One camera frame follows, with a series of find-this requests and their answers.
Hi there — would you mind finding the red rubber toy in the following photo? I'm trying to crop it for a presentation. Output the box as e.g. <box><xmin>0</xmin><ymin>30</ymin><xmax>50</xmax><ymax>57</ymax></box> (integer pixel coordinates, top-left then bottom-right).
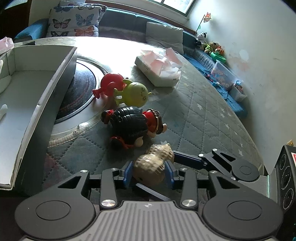
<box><xmin>92</xmin><ymin>72</ymin><xmax>126</xmax><ymax>99</ymax></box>

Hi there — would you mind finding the small white container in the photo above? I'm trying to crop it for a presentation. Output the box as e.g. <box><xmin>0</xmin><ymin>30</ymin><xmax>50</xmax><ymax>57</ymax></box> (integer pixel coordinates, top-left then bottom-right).
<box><xmin>229</xmin><ymin>85</ymin><xmax>247</xmax><ymax>102</ymax></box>

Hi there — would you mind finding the black-haired doll figure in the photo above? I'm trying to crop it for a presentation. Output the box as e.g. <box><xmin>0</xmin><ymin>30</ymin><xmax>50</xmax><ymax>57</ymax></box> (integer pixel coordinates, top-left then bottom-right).
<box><xmin>101</xmin><ymin>106</ymin><xmax>168</xmax><ymax>149</ymax></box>

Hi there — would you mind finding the flower toy on stick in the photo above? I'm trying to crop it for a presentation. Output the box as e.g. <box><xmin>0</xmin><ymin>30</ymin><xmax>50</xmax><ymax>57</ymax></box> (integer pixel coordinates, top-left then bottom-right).
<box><xmin>196</xmin><ymin>12</ymin><xmax>211</xmax><ymax>33</ymax></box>

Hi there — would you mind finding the grey cushion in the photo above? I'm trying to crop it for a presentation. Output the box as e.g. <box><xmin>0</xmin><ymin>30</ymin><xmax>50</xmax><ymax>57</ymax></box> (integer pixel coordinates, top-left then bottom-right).
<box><xmin>145</xmin><ymin>22</ymin><xmax>184</xmax><ymax>55</ymax></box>

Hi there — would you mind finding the blue sofa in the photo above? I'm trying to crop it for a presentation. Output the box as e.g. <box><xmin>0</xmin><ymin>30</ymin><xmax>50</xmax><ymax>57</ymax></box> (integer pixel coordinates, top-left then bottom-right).
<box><xmin>14</xmin><ymin>6</ymin><xmax>248</xmax><ymax>119</ymax></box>

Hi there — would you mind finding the grey cardboard box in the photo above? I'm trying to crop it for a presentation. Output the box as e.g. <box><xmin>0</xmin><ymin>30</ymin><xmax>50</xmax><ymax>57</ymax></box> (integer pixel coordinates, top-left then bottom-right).
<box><xmin>1</xmin><ymin>45</ymin><xmax>77</xmax><ymax>193</ymax></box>

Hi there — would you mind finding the panda plush toy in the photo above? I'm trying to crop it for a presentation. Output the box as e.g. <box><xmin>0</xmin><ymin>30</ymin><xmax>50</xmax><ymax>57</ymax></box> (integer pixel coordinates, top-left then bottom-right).
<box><xmin>196</xmin><ymin>32</ymin><xmax>207</xmax><ymax>46</ymax></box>

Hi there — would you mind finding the green alien toy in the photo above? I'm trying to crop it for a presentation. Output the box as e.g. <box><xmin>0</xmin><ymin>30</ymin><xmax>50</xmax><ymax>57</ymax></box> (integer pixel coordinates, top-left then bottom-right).
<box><xmin>113</xmin><ymin>79</ymin><xmax>152</xmax><ymax>108</ymax></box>

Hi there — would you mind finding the tan peanut toy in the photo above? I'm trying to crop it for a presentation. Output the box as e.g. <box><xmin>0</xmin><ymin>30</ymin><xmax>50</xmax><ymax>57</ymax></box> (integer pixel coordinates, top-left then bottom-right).
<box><xmin>132</xmin><ymin>143</ymin><xmax>175</xmax><ymax>187</ymax></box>

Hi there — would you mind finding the window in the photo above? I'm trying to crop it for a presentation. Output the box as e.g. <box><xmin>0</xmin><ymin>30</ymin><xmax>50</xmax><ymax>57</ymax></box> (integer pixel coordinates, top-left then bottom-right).
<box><xmin>151</xmin><ymin>0</ymin><xmax>196</xmax><ymax>16</ymax></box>

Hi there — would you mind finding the round induction cooktop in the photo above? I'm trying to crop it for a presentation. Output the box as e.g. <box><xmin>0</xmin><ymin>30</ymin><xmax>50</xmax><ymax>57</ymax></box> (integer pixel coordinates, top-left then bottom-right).
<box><xmin>48</xmin><ymin>55</ymin><xmax>113</xmax><ymax>147</ymax></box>

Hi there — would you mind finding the white plush rabbit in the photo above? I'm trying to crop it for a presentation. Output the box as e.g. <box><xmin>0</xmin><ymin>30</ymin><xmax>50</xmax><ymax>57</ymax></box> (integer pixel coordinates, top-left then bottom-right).
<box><xmin>0</xmin><ymin>59</ymin><xmax>11</xmax><ymax>122</ymax></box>

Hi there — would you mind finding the small stuffed toys pile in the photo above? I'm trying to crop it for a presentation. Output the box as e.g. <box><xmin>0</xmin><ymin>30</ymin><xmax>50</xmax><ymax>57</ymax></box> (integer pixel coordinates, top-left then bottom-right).
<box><xmin>204</xmin><ymin>42</ymin><xmax>224</xmax><ymax>55</ymax></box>

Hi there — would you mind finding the butterfly print pillow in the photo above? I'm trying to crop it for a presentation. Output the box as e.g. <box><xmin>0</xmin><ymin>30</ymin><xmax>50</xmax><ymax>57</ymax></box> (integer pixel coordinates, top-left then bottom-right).
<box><xmin>46</xmin><ymin>1</ymin><xmax>107</xmax><ymax>37</ymax></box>

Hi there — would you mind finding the clear plastic storage bin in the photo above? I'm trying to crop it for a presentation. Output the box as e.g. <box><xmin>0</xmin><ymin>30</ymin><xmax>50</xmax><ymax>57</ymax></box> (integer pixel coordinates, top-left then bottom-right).
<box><xmin>211</xmin><ymin>60</ymin><xmax>242</xmax><ymax>91</ymax></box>

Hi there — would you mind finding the green bowl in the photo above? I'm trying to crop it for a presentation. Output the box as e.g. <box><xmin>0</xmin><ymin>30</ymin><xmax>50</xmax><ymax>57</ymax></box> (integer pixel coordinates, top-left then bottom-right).
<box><xmin>210</xmin><ymin>52</ymin><xmax>226</xmax><ymax>63</ymax></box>

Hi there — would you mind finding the pink tissue pack far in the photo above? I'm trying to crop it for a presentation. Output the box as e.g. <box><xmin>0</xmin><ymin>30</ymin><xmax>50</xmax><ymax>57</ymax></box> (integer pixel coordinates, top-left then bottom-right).
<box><xmin>0</xmin><ymin>37</ymin><xmax>14</xmax><ymax>54</ymax></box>

